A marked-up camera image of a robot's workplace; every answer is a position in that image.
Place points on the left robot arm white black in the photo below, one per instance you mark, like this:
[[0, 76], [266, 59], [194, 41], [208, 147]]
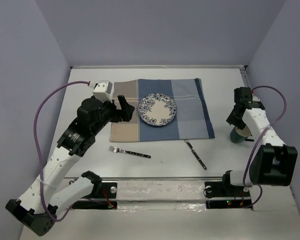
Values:
[[39, 207]]

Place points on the silver fork dark handle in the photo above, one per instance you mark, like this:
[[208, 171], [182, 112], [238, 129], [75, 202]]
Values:
[[122, 151]]

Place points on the blue floral plate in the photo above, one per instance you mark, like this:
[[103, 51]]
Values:
[[157, 109]]

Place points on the blue beige checked placemat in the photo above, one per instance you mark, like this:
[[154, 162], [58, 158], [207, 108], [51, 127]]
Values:
[[192, 120]]

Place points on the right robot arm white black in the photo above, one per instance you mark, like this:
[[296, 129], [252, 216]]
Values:
[[271, 162]]

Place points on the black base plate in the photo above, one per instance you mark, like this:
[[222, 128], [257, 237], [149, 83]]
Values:
[[103, 199], [220, 197]]

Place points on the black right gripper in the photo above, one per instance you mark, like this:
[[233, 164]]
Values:
[[232, 120]]

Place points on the steak knife dark handle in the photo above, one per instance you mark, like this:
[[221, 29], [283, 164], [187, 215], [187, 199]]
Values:
[[195, 154]]

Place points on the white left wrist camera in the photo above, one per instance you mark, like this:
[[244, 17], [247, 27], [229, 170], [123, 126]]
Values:
[[102, 91]]

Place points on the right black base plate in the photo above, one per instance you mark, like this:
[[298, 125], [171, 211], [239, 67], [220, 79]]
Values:
[[220, 197]]

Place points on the dark green mug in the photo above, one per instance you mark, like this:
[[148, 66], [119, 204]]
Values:
[[238, 135]]

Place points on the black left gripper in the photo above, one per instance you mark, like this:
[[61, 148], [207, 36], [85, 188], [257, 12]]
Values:
[[127, 109]]

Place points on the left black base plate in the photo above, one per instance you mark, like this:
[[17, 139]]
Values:
[[103, 199]]

